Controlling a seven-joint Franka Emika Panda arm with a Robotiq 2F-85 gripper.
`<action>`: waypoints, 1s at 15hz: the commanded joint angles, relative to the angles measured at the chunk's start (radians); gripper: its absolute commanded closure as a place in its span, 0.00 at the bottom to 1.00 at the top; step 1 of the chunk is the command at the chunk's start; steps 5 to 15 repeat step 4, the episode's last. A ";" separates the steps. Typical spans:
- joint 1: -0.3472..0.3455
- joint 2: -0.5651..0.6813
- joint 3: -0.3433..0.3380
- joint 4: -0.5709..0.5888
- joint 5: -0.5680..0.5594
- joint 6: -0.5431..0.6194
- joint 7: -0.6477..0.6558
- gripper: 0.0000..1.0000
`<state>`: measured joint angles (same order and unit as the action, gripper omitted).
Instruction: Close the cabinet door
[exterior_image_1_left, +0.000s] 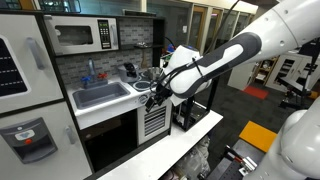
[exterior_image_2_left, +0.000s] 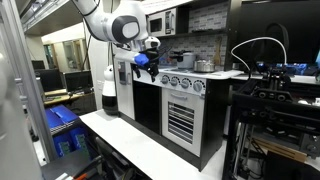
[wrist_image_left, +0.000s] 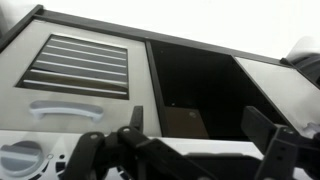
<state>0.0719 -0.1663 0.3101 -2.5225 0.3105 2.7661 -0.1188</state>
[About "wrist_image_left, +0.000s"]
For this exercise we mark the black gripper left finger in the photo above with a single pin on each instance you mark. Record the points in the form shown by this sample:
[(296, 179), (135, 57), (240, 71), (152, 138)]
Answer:
[(136, 120)]

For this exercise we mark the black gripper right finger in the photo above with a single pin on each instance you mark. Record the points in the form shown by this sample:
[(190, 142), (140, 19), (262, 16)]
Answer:
[(260, 123)]

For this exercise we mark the white tall fridge door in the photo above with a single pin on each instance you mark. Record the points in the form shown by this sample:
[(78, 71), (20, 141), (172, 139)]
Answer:
[(283, 90)]

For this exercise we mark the brown wooden board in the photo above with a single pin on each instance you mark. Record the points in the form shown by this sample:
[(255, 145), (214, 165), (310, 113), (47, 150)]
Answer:
[(183, 123)]

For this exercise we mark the black white toy kitchen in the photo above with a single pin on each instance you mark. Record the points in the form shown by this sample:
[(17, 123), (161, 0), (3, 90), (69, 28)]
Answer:
[(200, 83)]

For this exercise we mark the grey stove knob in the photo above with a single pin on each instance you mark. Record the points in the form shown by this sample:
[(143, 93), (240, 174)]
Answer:
[(20, 160)]

